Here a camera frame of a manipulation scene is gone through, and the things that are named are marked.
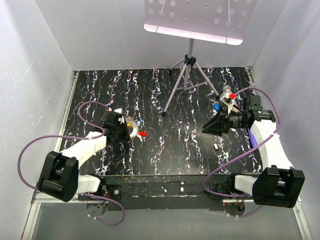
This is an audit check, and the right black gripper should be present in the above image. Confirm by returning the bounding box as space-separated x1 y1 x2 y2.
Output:
201 105 248 137

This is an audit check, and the large toothed keyring disc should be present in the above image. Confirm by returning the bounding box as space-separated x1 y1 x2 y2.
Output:
124 116 148 140

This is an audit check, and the white black key fob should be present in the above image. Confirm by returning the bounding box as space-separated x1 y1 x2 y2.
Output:
213 142 219 151

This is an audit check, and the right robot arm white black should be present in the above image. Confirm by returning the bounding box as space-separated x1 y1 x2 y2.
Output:
202 95 305 208

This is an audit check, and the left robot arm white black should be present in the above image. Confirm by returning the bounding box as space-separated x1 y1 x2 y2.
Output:
36 108 131 202

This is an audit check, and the glitter toy microphone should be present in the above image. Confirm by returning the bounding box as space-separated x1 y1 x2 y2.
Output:
222 84 241 113

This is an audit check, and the lilac music stand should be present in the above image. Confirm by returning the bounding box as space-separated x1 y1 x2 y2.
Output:
143 0 258 117

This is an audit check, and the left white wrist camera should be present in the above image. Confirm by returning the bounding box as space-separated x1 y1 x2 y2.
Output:
106 108 125 125

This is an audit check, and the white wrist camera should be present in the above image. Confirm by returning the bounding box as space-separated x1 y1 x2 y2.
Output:
106 108 125 125
219 92 236 114

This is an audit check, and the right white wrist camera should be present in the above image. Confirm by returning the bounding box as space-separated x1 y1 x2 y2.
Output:
219 92 236 114

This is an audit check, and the black front rail base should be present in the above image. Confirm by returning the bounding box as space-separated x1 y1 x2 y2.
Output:
77 173 263 212

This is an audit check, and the aluminium frame rail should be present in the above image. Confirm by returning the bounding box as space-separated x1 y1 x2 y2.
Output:
21 193 312 240

